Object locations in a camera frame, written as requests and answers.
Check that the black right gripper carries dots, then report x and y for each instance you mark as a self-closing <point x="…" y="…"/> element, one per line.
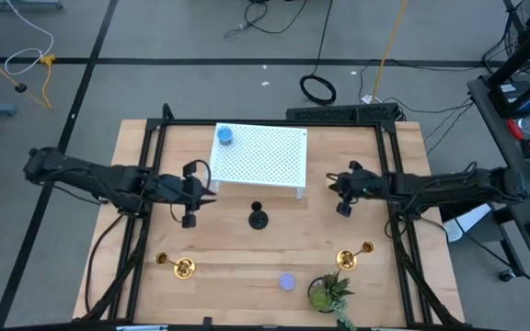
<point x="361" y="184"/>

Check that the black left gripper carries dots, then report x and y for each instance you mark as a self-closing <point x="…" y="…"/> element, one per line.
<point x="191" y="188"/>

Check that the black candlestick holder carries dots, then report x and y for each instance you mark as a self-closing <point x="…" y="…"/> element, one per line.
<point x="258" y="220"/>

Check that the blue candle jar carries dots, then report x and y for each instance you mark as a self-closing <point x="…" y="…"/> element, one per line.
<point x="224" y="135"/>

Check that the gold candlestick holder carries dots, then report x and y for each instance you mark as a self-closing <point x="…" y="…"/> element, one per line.
<point x="184" y="268"/>
<point x="346" y="260"/>

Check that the purple candle jar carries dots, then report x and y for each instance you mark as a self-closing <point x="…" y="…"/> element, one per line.
<point x="287" y="281"/>

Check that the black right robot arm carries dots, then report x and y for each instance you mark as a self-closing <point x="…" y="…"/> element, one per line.
<point x="440" y="186"/>

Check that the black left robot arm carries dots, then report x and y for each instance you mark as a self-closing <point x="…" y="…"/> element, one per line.
<point x="108" y="181"/>

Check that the white perforated shelf riser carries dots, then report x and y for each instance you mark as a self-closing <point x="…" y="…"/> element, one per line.
<point x="265" y="156"/>

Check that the white power adapter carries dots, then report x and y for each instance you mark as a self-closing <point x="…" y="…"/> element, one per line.
<point x="366" y="98"/>

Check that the green artificial potted plant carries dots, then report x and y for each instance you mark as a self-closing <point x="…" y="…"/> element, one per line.
<point x="322" y="298"/>

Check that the grey equipment cart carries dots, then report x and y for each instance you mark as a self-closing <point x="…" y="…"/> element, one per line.
<point x="480" y="96"/>

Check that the black box with label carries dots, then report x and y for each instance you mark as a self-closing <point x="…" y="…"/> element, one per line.
<point x="506" y="94"/>

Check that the black stand pole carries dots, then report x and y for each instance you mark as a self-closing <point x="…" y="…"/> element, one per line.
<point x="522" y="53"/>

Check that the black aluminium table frame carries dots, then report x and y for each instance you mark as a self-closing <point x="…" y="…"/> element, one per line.
<point x="182" y="122"/>

